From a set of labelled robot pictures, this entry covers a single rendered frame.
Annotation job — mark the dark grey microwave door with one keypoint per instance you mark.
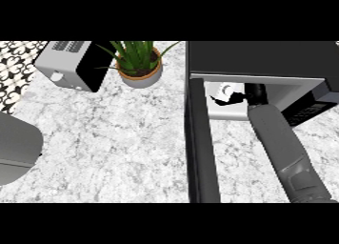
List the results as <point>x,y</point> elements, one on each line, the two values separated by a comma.
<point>200,143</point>

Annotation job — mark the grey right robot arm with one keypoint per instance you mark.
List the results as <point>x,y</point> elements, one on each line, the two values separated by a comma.
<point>282,149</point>

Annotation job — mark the silver toaster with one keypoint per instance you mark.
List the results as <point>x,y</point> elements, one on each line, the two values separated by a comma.
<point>70,65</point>

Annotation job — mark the black microwave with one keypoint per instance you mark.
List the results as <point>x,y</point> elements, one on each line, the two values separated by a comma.
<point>265,60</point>

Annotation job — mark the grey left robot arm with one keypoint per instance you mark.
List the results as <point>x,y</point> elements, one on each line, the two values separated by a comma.
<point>8,147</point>

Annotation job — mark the green potted plant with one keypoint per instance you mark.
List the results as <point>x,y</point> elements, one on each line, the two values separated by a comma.
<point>137,62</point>

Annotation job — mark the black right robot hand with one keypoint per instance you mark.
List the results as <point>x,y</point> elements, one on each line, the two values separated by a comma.
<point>250,93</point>

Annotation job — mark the white milk carton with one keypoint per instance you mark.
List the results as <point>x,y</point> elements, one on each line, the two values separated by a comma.
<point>224,90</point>

